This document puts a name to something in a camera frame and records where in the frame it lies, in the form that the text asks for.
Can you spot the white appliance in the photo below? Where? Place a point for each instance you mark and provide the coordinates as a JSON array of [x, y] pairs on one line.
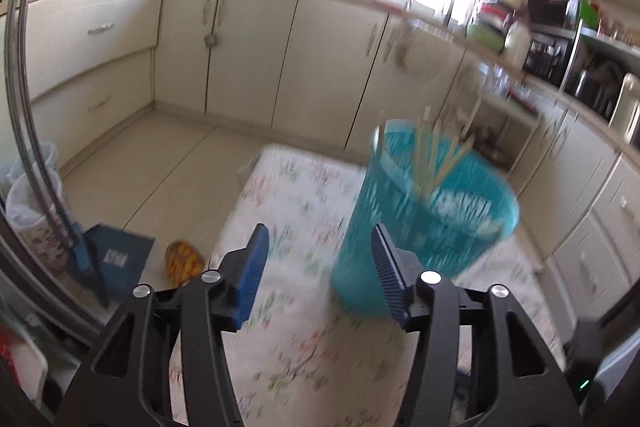
[[617, 357]]

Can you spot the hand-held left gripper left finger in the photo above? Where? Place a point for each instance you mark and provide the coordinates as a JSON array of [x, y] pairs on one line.
[[252, 267]]

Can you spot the white lined trash bin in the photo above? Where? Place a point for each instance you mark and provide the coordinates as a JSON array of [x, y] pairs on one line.
[[30, 207]]

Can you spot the chrome metal tube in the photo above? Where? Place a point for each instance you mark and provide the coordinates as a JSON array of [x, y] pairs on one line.
[[17, 107]]

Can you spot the floral tablecloth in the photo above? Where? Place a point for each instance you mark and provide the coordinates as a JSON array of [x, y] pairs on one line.
[[295, 207]]

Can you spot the bundle of wooden chopsticks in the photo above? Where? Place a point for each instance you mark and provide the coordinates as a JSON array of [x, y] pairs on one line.
[[425, 157]]

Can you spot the blue plastic basket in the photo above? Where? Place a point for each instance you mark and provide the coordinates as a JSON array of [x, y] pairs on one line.
[[360, 232]]

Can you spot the white jug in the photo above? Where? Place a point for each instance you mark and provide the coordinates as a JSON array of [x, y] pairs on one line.
[[517, 42]]

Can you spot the orange slipper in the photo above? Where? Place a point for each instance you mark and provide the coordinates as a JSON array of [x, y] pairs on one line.
[[184, 263]]

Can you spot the silver metal appliance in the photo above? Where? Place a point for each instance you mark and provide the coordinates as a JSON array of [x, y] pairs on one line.
[[627, 107]]

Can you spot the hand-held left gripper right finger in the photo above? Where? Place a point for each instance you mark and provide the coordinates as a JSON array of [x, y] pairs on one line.
[[387, 272]]

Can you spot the cream kitchen cabinet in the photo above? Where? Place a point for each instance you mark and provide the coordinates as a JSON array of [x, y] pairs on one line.
[[590, 207], [280, 57], [90, 57]]

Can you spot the red plastic bag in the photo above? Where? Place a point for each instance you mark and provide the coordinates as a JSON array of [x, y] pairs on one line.
[[7, 349]]

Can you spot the blue dustpan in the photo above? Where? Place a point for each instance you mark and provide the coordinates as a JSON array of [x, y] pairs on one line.
[[117, 257]]

